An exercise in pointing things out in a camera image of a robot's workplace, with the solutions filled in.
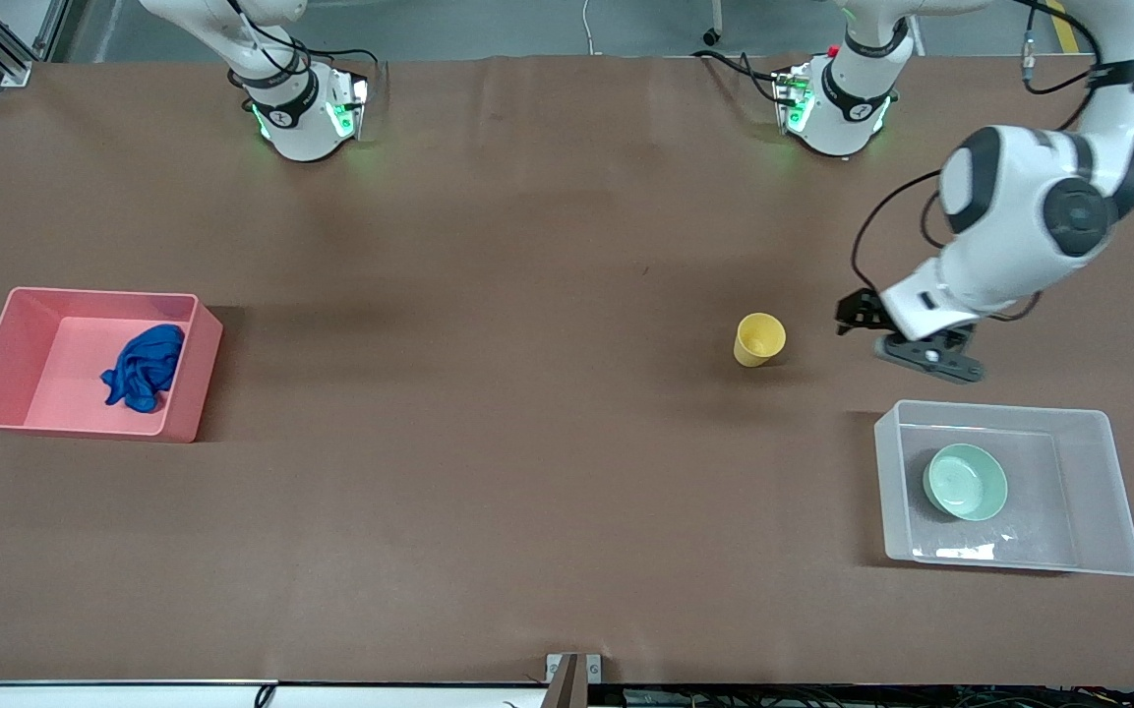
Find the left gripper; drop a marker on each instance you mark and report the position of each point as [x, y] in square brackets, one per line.
[863, 311]

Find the yellow plastic cup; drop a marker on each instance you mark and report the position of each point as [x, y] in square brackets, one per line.
[758, 339]

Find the mint green bowl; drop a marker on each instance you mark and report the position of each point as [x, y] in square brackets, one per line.
[965, 482]

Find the blue cloth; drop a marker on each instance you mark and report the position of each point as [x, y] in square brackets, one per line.
[146, 369]

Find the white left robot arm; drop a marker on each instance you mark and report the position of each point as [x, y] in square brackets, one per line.
[1019, 197]

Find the pink plastic box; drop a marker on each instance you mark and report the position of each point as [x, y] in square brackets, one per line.
[65, 364]

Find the clear plastic box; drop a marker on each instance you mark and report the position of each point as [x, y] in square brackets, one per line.
[1053, 492]

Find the brown table cover sheet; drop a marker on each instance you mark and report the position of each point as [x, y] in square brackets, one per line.
[566, 246]

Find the black caster wheel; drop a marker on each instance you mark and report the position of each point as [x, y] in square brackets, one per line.
[712, 37]

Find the aluminium frame profile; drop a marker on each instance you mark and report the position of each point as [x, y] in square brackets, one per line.
[11, 64]

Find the grey metal bracket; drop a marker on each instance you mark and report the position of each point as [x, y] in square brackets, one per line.
[566, 678]

